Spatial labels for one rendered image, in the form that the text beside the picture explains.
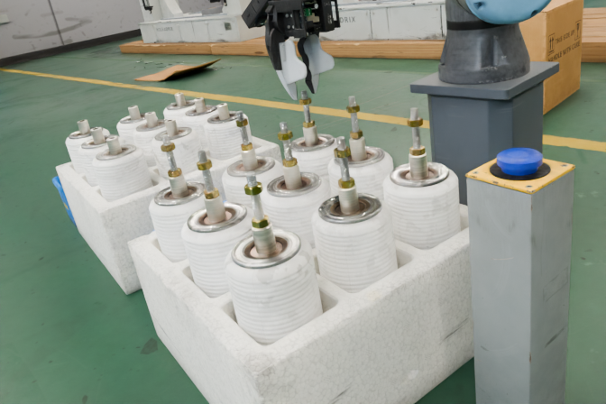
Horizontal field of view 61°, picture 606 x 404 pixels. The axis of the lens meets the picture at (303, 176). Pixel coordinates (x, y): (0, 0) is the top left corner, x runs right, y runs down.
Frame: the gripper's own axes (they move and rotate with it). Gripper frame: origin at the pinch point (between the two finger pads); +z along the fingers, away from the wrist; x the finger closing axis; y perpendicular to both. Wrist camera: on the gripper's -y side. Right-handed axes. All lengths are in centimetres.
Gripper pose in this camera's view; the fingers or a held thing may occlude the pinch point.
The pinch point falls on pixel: (300, 87)
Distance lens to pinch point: 83.9
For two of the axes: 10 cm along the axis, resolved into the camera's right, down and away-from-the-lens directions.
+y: 6.6, 1.9, -7.3
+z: 1.6, 9.1, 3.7
